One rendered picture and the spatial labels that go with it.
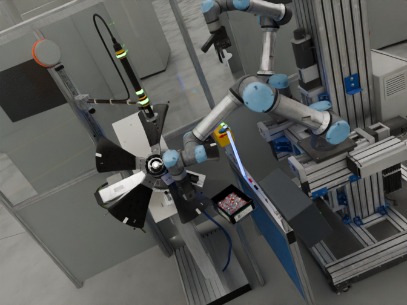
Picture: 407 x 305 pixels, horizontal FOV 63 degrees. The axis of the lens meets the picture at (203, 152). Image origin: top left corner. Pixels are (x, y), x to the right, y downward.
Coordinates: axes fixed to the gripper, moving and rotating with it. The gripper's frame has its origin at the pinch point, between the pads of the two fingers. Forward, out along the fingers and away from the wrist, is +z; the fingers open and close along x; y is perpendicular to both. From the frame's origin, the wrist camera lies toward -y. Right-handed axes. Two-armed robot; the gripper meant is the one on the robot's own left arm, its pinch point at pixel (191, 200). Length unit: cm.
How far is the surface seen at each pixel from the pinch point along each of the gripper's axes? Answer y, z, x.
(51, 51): 102, -55, 39
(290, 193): -42, -34, -35
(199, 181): 16.6, 10.2, -8.1
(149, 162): 25.6, -12.6, 12.4
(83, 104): 81, -27, 36
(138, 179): 31.7, 2.6, 23.6
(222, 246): 24, 110, -4
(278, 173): -29, -31, -37
